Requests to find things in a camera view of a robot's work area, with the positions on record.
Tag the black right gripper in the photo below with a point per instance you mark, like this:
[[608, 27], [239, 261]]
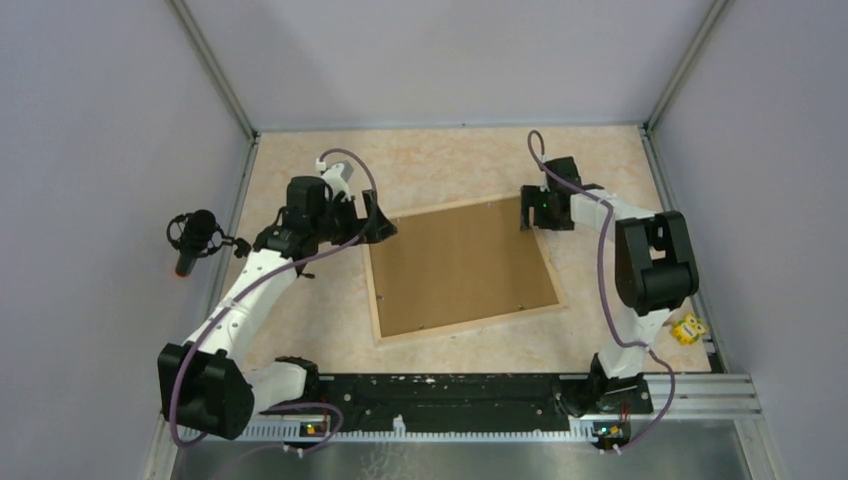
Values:
[[532, 196]]

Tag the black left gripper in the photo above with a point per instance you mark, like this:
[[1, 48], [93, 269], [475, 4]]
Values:
[[356, 223]]

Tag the brown cardboard backing board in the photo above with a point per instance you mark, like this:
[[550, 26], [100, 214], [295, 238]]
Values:
[[464, 265]]

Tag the light wooden picture frame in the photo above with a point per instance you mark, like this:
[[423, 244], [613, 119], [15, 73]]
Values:
[[464, 330]]

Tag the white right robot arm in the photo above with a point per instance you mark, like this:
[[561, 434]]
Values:
[[646, 266]]

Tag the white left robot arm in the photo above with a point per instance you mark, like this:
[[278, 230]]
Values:
[[202, 384]]

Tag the black microphone on stand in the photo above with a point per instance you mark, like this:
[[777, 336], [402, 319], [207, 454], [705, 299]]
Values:
[[197, 235]]

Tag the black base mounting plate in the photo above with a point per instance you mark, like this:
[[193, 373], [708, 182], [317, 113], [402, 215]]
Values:
[[467, 403]]

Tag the small yellow object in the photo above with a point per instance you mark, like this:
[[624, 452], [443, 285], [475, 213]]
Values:
[[689, 329]]

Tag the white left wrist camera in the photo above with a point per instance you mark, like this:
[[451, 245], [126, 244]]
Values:
[[337, 177]]

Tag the aluminium front rail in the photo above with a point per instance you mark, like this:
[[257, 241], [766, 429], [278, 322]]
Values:
[[703, 426]]

